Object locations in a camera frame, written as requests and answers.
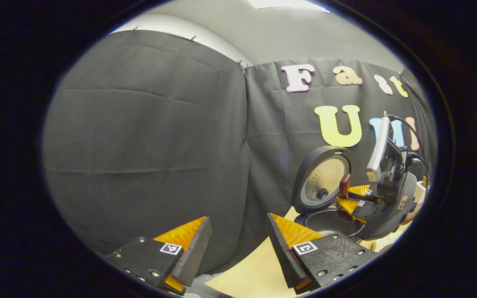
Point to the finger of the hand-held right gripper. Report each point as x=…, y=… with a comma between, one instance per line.
x=354, y=209
x=362, y=192

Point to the grey rice cooker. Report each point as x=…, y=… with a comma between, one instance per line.
x=321, y=182

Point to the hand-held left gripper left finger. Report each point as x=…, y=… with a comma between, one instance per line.
x=195, y=252

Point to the black backdrop cloth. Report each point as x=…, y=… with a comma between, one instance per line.
x=139, y=145

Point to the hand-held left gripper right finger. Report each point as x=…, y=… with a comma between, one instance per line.
x=284, y=252

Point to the long ceiling light panel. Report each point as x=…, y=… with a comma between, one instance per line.
x=288, y=4

